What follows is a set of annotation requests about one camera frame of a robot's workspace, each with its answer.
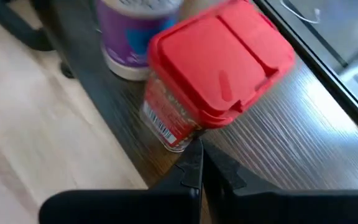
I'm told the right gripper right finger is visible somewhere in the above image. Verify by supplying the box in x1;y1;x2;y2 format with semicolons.
202;139;358;224

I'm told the large spice jar red lid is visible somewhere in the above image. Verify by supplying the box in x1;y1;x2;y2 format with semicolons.
139;0;297;153

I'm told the garlic powder jar purple label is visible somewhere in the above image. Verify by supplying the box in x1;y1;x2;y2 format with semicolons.
94;0;185;82

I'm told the white cable with plug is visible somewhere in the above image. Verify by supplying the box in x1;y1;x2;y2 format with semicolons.
280;0;322;25

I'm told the black frame dark wood shelf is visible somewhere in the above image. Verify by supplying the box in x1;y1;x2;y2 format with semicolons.
31;0;358;190

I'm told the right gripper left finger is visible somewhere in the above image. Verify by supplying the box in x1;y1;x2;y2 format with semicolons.
39;139;203;224

